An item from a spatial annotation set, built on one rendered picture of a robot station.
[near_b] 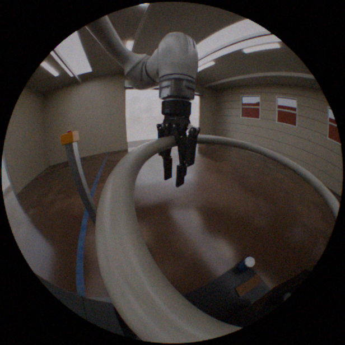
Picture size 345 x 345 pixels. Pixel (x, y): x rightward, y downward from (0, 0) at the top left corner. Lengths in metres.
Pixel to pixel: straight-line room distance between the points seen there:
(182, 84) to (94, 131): 5.74
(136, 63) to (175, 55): 0.14
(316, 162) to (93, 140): 10.30
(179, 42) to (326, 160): 6.39
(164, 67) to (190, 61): 0.06
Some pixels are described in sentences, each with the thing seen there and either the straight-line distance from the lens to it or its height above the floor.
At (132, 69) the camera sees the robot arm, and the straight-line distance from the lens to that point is 0.39.
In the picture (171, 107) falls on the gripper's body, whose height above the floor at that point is 1.07.
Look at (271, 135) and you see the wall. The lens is 6.45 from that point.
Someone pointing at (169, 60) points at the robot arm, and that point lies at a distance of 0.28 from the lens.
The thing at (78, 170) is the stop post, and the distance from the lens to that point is 0.97.
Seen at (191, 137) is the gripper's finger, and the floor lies 1.00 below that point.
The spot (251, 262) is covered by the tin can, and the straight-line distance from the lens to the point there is 1.10.
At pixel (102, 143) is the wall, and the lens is 5.86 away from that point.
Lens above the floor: 1.03
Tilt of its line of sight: 24 degrees down
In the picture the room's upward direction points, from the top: straight up
